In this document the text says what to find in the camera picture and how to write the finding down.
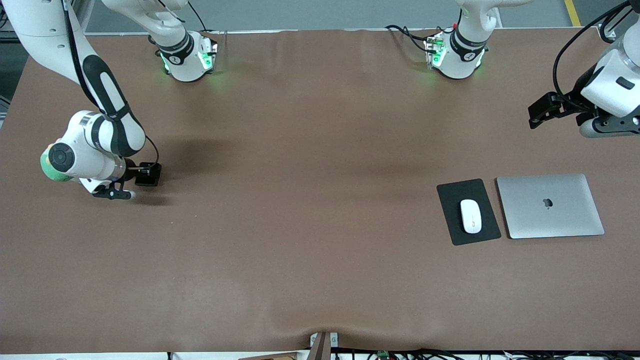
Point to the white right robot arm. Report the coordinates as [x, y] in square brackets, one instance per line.
[40, 30]

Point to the silver closed laptop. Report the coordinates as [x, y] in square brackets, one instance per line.
[550, 215]

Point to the grey camera clamp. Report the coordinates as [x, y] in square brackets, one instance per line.
[323, 346]

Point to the metal table corner bracket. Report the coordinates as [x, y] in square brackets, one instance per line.
[606, 32]

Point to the green dinosaur plush toy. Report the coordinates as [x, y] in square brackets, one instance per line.
[47, 172]

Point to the black phone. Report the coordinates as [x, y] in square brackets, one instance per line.
[156, 182]

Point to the small green circuit board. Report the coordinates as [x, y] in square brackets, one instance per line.
[383, 355]

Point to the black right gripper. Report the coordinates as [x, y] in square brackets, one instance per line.
[131, 168]

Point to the white computer mouse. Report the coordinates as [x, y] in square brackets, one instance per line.
[471, 217]

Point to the black mouse pad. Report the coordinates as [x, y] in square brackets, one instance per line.
[450, 200]

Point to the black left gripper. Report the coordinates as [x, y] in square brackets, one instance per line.
[573, 101]

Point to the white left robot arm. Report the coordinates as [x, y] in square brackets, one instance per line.
[610, 85]

